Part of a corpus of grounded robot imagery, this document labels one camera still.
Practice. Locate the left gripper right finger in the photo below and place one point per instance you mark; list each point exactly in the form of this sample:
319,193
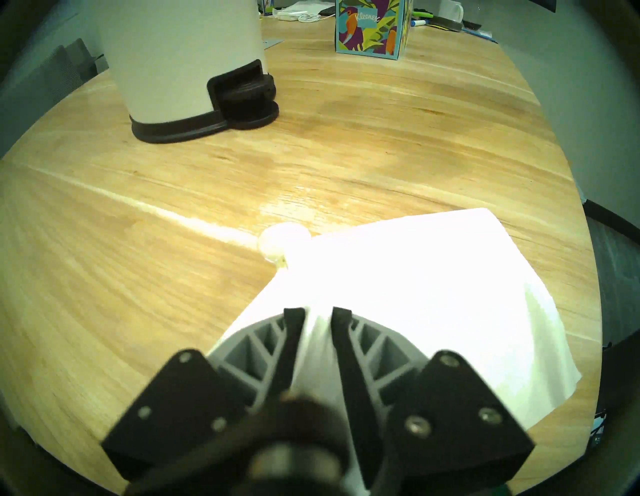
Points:
440,425

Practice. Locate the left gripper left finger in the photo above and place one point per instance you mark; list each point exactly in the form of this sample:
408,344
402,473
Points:
200,405

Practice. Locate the white tissue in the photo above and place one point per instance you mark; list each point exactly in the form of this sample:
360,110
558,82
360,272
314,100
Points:
425,280

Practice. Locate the colourful tissue box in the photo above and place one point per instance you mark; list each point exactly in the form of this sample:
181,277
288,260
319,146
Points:
370,35

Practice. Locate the white pedal trash bin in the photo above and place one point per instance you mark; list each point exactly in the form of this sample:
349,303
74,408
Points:
180,60

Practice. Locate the grey ribbed mesh chair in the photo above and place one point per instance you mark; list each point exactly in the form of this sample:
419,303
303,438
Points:
55,85

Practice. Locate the white cloth sheet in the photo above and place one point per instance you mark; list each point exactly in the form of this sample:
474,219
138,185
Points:
305,6

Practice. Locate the white mug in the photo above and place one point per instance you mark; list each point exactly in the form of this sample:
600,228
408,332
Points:
450,10

